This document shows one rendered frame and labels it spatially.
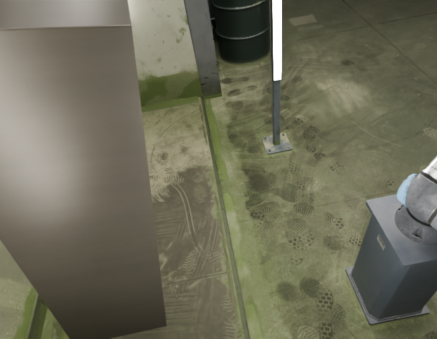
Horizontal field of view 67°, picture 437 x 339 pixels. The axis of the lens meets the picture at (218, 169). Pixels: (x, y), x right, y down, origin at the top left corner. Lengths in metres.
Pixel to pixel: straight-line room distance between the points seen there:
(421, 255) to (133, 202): 1.06
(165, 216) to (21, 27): 1.84
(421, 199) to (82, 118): 0.87
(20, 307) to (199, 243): 1.01
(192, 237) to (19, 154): 1.57
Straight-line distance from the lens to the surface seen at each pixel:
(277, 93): 2.35
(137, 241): 0.94
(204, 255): 2.07
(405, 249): 1.45
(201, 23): 2.91
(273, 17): 2.07
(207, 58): 3.04
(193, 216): 2.24
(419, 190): 1.07
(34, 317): 2.17
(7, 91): 0.64
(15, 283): 2.18
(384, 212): 1.52
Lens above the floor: 1.83
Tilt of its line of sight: 46 degrees down
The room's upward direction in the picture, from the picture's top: 11 degrees counter-clockwise
